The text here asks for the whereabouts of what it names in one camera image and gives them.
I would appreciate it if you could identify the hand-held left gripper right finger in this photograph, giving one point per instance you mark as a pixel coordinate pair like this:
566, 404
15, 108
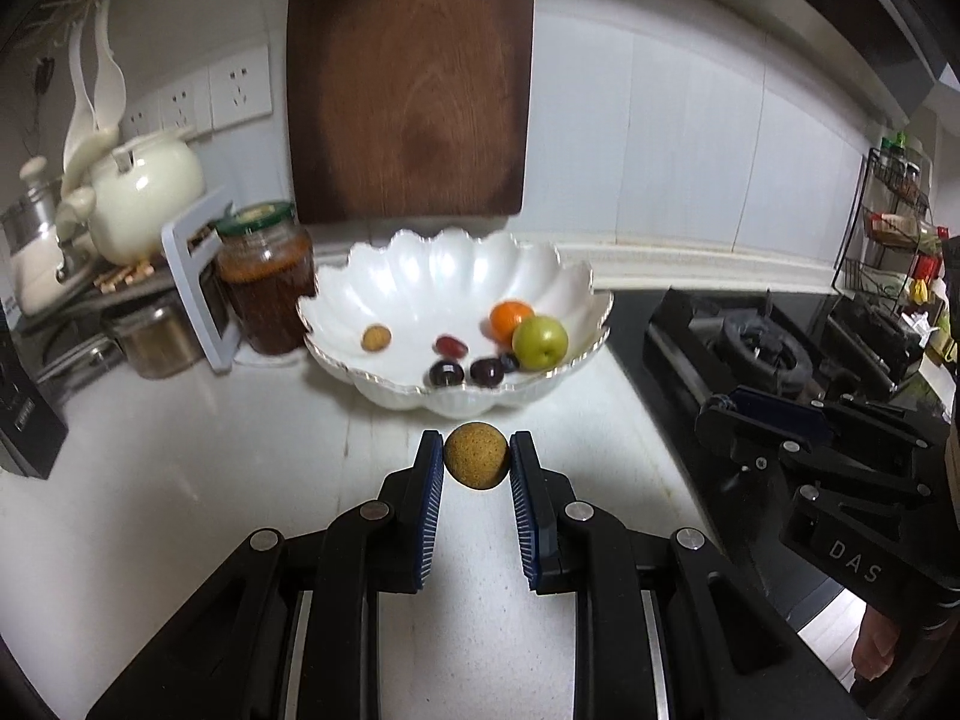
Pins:
525, 517

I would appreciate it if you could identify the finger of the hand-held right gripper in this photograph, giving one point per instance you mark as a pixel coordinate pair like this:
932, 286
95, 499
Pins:
784, 412
742, 435

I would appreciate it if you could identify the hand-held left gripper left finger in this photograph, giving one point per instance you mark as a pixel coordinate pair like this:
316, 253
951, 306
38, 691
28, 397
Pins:
427, 510

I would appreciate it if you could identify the large tan longan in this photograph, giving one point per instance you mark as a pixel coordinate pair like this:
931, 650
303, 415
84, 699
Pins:
476, 457

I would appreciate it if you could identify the blueberry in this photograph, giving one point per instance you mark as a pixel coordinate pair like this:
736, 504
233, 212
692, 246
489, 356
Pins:
511, 363

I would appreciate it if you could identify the red grape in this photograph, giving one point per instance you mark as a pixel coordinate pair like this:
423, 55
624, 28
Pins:
452, 346

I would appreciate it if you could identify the green apple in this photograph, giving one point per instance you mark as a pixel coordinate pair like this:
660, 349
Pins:
541, 343

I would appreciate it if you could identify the white scalloped bowl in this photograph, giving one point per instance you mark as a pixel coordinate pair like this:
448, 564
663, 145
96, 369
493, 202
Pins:
420, 277

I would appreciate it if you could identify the person's right hand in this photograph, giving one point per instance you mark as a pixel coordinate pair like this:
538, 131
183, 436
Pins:
874, 645

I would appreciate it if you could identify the black stove burner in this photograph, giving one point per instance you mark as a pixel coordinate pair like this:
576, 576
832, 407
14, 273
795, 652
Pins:
765, 349

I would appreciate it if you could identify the black gas stove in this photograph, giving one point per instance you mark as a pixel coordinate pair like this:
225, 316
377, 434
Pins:
675, 390

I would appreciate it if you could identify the black pan support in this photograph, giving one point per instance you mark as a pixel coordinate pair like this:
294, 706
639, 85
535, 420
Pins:
675, 330
870, 337

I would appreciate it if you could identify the small tan longan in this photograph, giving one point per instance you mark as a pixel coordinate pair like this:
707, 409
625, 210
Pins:
376, 337

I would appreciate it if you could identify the orange tangerine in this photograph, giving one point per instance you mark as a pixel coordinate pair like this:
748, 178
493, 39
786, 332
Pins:
510, 315

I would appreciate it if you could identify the red packet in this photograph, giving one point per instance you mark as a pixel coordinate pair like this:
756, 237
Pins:
930, 267

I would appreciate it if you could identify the glass jar of red sauce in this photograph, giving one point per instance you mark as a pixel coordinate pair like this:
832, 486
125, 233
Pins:
266, 277

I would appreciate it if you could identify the green capped bottle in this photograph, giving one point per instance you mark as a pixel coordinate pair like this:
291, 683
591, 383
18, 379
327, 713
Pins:
892, 141

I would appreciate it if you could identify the steel lidded canister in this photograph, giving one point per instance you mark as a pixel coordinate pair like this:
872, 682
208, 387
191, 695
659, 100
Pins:
157, 341

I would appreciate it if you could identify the steel pan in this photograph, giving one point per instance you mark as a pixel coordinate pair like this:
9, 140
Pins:
75, 361

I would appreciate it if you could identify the wooden trivet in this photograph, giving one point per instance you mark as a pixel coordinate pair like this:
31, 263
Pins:
124, 275

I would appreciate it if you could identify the black knife block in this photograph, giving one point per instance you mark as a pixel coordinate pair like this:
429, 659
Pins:
22, 405

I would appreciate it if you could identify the cream teapot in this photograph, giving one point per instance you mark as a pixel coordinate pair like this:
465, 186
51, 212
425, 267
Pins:
142, 195

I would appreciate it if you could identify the wooden cutting board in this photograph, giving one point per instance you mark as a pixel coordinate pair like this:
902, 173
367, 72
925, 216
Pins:
409, 75

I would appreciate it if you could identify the white curved ornament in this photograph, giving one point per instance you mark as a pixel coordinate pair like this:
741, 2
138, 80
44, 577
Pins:
94, 90

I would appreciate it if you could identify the white rack frame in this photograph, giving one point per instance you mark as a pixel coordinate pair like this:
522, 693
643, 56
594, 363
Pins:
180, 240

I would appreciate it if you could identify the white wall socket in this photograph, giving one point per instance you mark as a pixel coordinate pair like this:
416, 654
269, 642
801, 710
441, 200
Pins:
182, 105
139, 122
240, 86

